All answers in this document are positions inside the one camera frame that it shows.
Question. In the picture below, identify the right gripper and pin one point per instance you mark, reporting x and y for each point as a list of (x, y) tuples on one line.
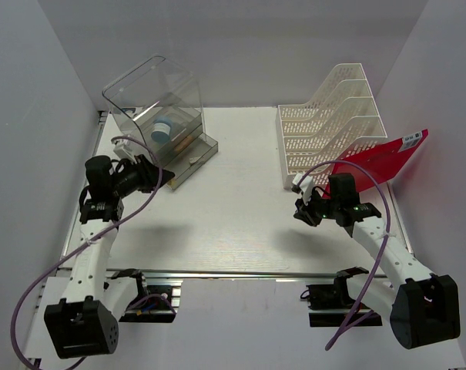
[(304, 212)]

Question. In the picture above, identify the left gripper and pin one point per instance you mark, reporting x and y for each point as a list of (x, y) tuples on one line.
[(147, 172)]

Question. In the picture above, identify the beige eraser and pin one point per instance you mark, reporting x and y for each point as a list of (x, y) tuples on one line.
[(194, 160)]

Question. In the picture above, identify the blue white small jar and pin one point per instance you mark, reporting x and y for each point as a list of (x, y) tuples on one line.
[(162, 126)]

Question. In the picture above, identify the orange highlighter pen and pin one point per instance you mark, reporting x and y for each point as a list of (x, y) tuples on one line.
[(184, 144)]

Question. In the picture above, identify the red plastic folder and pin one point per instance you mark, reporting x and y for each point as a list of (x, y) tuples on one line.
[(383, 162)]

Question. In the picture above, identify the clear acrylic drawer organizer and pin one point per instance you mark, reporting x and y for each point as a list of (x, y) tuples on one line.
[(159, 103)]

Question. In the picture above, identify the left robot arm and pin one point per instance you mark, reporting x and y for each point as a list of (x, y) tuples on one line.
[(85, 321)]

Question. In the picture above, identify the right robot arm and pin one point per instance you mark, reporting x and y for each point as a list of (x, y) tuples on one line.
[(421, 307)]

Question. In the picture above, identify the cream plastic file rack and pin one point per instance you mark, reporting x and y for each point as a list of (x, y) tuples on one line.
[(340, 120)]

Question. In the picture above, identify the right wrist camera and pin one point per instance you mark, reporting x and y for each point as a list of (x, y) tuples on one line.
[(303, 185)]

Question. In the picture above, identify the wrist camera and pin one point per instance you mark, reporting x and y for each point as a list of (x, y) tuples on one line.
[(123, 149), (303, 185)]

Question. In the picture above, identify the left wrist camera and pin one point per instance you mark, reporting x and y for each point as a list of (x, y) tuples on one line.
[(123, 149)]

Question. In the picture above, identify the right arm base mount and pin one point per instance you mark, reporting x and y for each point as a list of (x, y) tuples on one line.
[(329, 303)]

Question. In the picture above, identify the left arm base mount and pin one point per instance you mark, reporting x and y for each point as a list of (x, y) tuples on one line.
[(154, 298)]

